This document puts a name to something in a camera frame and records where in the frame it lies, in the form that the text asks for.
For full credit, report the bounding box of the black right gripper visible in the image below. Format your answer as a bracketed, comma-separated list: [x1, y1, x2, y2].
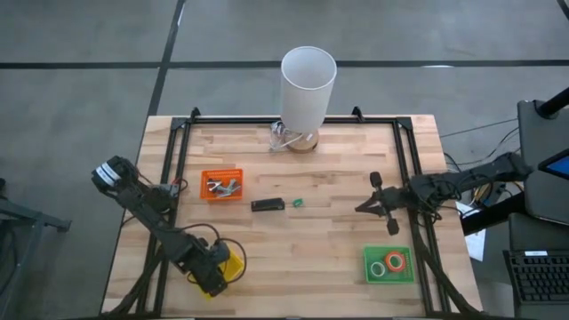
[354, 171, 414, 236]

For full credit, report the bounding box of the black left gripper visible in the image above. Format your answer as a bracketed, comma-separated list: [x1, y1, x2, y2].
[177, 237, 228, 297]

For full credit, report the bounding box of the orange tape roll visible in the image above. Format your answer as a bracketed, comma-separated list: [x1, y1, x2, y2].
[383, 250, 407, 274]

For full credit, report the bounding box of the black stapler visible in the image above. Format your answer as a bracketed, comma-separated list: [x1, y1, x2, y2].
[250, 197, 286, 213]

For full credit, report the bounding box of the yellow plastic basket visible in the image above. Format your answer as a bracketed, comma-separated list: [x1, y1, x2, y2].
[195, 248, 246, 300]

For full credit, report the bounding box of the green plastic basket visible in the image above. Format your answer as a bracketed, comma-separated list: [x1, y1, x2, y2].
[362, 244, 416, 285]

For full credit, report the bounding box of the white paper sheet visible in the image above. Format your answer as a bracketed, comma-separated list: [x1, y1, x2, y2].
[455, 202, 486, 262]

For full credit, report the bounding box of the orange plastic basket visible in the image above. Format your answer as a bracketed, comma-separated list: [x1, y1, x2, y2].
[199, 168, 244, 203]

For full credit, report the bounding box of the white shade wooden table lamp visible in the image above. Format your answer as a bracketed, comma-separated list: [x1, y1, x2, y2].
[279, 45, 338, 155]

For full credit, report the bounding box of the black laptop keyboard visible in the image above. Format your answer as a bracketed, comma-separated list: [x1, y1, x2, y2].
[501, 248, 569, 320]

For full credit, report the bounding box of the dark metal stand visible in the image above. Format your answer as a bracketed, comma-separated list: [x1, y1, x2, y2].
[0, 177, 72, 320]

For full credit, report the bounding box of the black pole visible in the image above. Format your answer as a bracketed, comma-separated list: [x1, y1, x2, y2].
[536, 86, 569, 120]

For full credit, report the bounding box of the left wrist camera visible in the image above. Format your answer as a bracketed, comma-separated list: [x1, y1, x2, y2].
[207, 242, 232, 267]

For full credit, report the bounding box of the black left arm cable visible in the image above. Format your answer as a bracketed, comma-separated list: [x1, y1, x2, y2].
[176, 221, 247, 285]

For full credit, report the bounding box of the clear bundled lamp cable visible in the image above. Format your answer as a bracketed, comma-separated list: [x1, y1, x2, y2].
[268, 120, 298, 153]

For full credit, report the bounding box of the black aluminium table frame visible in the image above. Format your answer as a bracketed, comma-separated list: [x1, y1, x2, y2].
[100, 106, 484, 317]

